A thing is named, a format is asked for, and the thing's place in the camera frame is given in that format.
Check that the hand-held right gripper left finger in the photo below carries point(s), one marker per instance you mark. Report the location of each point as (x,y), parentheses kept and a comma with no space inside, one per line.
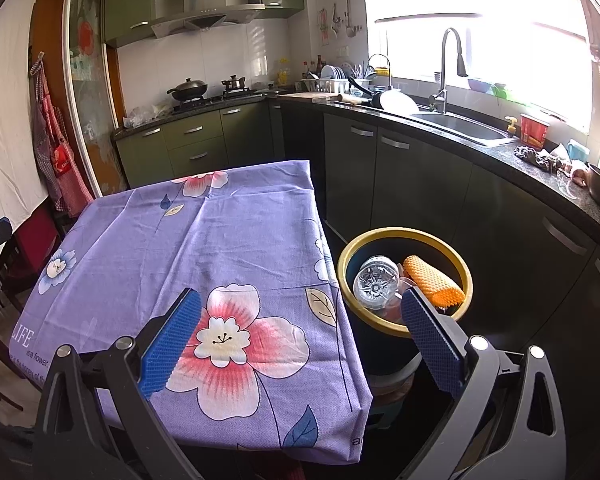
(172,340)

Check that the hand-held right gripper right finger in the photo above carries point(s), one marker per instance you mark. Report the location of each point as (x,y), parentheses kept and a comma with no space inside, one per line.
(430,340)

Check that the yellow-rimmed dark trash bin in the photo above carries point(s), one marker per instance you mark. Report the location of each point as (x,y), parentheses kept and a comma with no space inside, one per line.
(380,345)

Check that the orange foam net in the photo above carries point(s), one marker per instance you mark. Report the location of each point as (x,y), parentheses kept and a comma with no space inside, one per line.
(430,280)

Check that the large clear plastic bottle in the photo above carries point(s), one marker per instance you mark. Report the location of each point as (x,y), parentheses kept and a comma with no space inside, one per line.
(377,282)

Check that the red chair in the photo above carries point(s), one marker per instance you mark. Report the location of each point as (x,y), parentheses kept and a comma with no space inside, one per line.
(35,235)

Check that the red checked apron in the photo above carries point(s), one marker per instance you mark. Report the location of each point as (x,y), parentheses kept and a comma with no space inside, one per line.
(60,160)

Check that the purple floral tablecloth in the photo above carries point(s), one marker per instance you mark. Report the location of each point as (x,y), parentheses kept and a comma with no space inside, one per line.
(230,240)

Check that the white hanging cloth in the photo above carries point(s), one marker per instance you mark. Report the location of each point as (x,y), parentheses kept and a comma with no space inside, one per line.
(10,110)

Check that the dark lower cabinets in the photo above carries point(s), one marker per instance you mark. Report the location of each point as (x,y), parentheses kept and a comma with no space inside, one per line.
(430,185)

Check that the glass sliding door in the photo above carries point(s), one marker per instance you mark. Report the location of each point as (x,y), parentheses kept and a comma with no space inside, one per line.
(90,85)

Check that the clear plastic bags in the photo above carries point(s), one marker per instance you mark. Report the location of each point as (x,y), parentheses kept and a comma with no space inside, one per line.
(145,116)

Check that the green lower cabinets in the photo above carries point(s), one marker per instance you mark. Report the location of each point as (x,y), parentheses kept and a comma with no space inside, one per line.
(195,140)

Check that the green cabinets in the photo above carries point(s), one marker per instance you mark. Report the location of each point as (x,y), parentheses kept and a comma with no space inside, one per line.
(195,140)
(130,5)

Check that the dark patterned rag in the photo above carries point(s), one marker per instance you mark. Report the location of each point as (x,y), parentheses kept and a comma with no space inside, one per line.
(537,159)

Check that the steel sink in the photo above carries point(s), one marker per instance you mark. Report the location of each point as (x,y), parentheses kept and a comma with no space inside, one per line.
(465,127)

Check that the yellow pump bottle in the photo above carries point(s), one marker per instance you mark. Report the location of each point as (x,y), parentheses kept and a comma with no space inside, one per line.
(511,127)

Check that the red paper cup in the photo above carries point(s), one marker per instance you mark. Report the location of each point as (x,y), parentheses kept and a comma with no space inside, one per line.
(534,131)

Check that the teal cup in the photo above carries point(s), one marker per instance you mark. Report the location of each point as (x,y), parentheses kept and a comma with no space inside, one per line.
(578,152)

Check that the white plate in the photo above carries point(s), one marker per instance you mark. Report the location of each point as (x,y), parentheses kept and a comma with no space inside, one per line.
(400,101)

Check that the black wok with lid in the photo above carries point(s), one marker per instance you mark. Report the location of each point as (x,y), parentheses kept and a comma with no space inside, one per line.
(187,90)

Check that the steel kitchen faucet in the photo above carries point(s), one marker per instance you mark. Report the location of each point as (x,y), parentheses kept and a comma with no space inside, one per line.
(442,95)

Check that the gas stove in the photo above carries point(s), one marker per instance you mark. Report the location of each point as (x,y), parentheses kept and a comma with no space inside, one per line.
(220,99)

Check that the wooden rolling pin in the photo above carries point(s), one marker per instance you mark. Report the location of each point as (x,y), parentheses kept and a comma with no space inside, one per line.
(345,99)

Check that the green bowl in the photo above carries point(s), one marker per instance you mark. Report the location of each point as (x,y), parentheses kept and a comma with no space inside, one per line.
(500,91)

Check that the blue bowl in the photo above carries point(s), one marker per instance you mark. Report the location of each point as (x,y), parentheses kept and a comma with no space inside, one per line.
(479,85)

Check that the steel pot with lid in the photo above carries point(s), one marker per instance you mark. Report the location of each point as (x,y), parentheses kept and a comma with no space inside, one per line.
(234,85)

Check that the green upper cabinets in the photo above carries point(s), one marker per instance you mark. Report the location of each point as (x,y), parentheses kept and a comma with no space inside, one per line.
(130,5)

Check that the wooden cutting board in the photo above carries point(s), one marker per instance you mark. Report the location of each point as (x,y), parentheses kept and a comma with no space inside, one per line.
(305,95)

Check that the dish rack with dishes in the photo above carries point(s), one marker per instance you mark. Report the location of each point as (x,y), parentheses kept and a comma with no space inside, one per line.
(335,80)

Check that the yellow oil bottle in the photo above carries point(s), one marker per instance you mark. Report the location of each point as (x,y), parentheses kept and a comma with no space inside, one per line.
(283,77)

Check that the steel range hood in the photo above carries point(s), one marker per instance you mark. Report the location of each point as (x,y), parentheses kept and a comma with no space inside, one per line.
(205,10)

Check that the hanging kitchen utensils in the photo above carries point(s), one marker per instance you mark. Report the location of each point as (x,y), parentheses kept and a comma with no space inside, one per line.
(337,20)

